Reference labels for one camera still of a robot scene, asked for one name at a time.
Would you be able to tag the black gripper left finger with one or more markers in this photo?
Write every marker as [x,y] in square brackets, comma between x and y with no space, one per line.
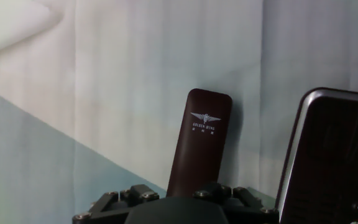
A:
[104,214]

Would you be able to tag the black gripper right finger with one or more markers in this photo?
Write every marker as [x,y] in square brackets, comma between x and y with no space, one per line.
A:
[250,214]

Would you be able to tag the maroon telephone handset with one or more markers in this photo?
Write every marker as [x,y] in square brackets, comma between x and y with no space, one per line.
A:
[200,146]

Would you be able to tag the maroon telephone base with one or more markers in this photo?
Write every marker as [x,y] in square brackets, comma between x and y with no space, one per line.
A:
[328,161]

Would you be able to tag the blue green patterned tablecloth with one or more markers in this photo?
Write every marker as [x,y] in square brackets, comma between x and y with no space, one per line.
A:
[104,93]

